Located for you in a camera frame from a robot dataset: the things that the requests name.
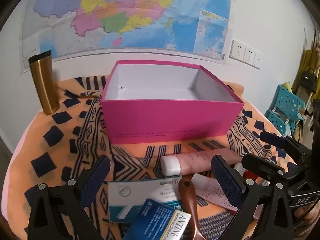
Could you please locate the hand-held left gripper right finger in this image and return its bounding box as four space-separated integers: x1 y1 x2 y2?
211 155 295 240

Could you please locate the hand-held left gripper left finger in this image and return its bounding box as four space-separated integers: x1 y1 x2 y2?
27 155 111 240

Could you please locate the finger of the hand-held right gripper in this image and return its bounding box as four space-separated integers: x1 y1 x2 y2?
259 131 304 160
241 154 290 184

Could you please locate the red goblet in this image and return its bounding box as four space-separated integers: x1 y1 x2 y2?
241 169 258 180

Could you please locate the white paper receipt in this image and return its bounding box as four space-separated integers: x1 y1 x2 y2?
191 174 238 212

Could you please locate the white and teal medicine box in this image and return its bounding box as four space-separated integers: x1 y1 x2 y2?
107 175 184 223

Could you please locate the brown wooden brush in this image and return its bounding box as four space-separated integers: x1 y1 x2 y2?
178 178 208 240

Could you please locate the pink cardboard box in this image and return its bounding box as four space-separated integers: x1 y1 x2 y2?
100 60 245 145

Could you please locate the pink tube with white cap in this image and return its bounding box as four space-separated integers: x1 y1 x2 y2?
160 148 244 176

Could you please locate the orange patterned blanket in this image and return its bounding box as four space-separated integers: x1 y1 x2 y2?
6 76 300 240

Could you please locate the black handbag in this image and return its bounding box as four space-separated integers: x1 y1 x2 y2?
299 68 317 92

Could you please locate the blue and yellow carton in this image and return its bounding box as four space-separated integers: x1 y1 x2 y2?
130 199 192 240

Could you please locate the yellow coat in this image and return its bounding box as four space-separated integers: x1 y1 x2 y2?
295 50 318 94

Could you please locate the gold metal tumbler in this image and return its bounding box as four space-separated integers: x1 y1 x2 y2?
28 50 60 115

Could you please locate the white wall socket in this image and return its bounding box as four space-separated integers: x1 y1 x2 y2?
244 45 257 64
230 39 247 60

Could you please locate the colourful wall map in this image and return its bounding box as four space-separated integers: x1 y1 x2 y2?
19 0 232 61

